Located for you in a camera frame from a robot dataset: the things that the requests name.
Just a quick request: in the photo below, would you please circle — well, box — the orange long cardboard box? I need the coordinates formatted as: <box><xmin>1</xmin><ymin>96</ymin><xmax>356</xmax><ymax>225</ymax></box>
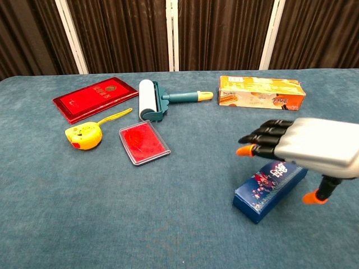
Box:
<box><xmin>218</xmin><ymin>75</ymin><xmax>306</xmax><ymax>112</ymax></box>

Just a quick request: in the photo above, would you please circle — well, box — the brown pleated curtain panel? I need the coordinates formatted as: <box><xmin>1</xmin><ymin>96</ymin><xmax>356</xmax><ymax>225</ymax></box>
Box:
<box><xmin>178</xmin><ymin>0</ymin><xmax>275</xmax><ymax>72</ymax></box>
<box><xmin>269</xmin><ymin>0</ymin><xmax>359</xmax><ymax>71</ymax></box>
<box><xmin>0</xmin><ymin>0</ymin><xmax>79</xmax><ymax>82</ymax></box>
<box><xmin>66</xmin><ymin>0</ymin><xmax>170</xmax><ymax>75</ymax></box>

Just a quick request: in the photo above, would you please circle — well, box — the red ink pad clear case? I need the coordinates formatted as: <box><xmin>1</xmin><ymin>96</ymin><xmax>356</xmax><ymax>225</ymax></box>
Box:
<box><xmin>118</xmin><ymin>119</ymin><xmax>172</xmax><ymax>166</ymax></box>

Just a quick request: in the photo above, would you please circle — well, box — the white screen frame post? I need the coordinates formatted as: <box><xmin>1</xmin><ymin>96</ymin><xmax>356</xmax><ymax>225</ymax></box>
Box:
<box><xmin>54</xmin><ymin>0</ymin><xmax>90</xmax><ymax>75</ymax></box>
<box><xmin>165</xmin><ymin>0</ymin><xmax>180</xmax><ymax>72</ymax></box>
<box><xmin>258</xmin><ymin>0</ymin><xmax>287</xmax><ymax>71</ymax></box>

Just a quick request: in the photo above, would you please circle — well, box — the yellow tape measure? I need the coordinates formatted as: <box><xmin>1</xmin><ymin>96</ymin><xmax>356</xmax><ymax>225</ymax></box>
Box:
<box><xmin>64</xmin><ymin>107</ymin><xmax>134</xmax><ymax>151</ymax></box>

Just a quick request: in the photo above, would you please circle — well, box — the blue printed glasses case box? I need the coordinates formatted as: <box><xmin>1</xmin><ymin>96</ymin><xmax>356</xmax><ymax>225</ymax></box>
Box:
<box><xmin>232</xmin><ymin>160</ymin><xmax>309</xmax><ymax>225</ymax></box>

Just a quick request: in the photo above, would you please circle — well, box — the red booklet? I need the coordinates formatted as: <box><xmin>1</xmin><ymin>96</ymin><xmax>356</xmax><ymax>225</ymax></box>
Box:
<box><xmin>52</xmin><ymin>76</ymin><xmax>140</xmax><ymax>125</ymax></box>

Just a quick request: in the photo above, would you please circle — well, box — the teal velvet table cloth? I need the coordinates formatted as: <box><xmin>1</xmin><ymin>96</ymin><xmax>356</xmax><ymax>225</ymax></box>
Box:
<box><xmin>0</xmin><ymin>68</ymin><xmax>359</xmax><ymax>269</ymax></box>

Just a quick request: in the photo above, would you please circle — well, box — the teal lint roller yellow tip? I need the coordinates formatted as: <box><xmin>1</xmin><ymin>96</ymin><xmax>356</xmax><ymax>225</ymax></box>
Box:
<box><xmin>138</xmin><ymin>79</ymin><xmax>214</xmax><ymax>123</ymax></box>

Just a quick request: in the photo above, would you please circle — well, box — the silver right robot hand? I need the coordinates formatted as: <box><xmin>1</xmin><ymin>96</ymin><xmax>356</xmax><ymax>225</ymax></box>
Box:
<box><xmin>236</xmin><ymin>117</ymin><xmax>359</xmax><ymax>205</ymax></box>

